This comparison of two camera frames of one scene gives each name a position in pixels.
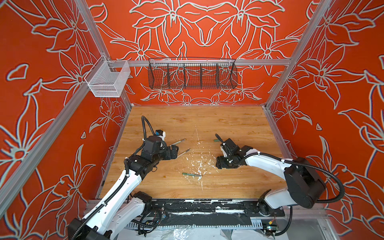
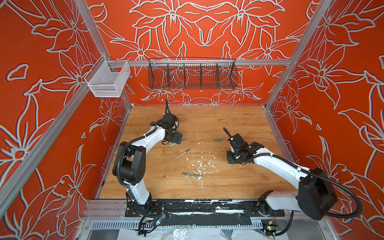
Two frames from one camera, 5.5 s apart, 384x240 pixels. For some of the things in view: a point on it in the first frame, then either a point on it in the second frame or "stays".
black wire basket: x=192 y=73 stays
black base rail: x=211 y=207 stays
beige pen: x=184 y=151 stays
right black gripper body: x=225 y=162 → x=234 y=157
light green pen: x=177 y=142 stays
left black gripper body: x=168 y=155 → x=174 y=136
